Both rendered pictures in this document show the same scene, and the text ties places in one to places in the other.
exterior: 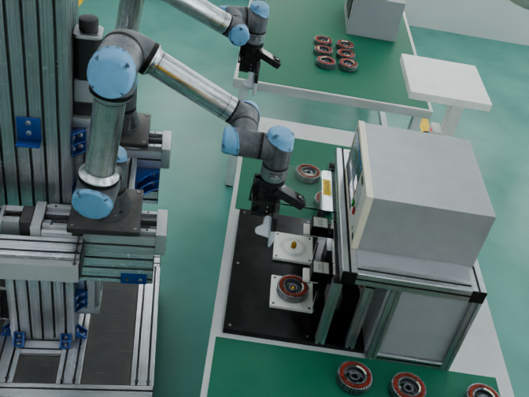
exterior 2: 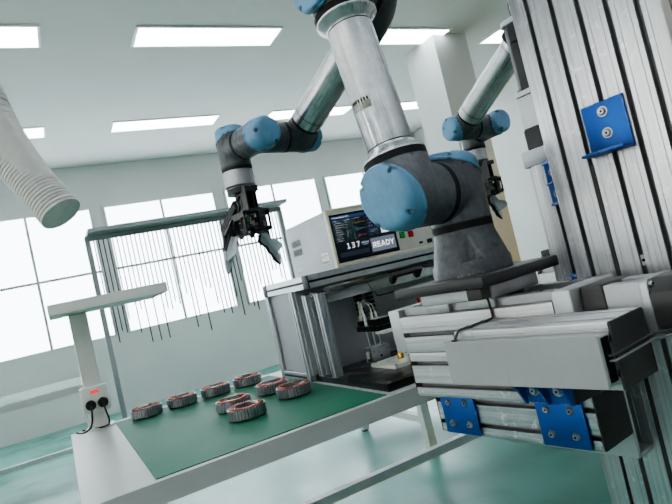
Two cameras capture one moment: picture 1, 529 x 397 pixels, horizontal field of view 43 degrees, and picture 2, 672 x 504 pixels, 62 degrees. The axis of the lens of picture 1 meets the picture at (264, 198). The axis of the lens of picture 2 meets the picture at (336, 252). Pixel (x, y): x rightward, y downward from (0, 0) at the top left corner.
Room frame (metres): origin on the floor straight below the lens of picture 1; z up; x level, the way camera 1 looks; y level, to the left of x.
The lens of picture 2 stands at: (2.81, 1.46, 1.09)
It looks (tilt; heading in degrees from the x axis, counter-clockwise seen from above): 2 degrees up; 246
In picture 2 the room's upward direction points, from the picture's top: 13 degrees counter-clockwise
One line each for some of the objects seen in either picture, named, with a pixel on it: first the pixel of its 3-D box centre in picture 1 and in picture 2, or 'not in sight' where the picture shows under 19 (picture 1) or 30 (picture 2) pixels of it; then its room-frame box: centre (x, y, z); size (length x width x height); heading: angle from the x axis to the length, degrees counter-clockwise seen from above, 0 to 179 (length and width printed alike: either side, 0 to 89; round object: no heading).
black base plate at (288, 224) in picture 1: (295, 273); (429, 355); (1.82, -0.16, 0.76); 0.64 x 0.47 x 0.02; 3
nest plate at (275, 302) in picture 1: (291, 293); not in sight; (1.70, -0.16, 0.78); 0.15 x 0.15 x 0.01; 3
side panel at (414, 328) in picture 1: (421, 328); not in sight; (1.52, -0.57, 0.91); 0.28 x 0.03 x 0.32; 93
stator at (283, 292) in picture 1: (292, 288); not in sight; (1.70, -0.16, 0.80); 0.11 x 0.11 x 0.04
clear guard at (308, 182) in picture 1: (308, 194); (380, 282); (1.95, -0.15, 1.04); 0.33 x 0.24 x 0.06; 93
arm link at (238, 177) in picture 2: (255, 37); (240, 180); (2.43, 0.15, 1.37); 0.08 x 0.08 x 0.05
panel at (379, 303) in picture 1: (370, 251); (381, 311); (1.84, -0.40, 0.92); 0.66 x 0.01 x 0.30; 3
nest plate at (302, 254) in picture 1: (293, 248); (401, 360); (1.94, -0.14, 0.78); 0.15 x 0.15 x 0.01; 3
